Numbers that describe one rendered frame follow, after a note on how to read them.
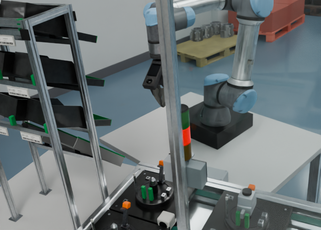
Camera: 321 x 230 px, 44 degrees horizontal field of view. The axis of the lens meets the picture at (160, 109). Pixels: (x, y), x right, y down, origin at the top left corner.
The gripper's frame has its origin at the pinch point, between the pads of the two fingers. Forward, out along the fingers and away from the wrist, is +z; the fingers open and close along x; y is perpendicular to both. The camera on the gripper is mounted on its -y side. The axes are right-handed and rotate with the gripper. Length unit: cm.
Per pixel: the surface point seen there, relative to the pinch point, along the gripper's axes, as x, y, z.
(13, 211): 47, -42, 33
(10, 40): 22, -42, -37
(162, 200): -10.1, -23.6, 24.3
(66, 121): 18.3, -31.4, -6.3
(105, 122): 15.5, -15.5, 2.0
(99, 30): 237, 269, 62
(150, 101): 143, 219, 123
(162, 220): -14.6, -31.9, 24.3
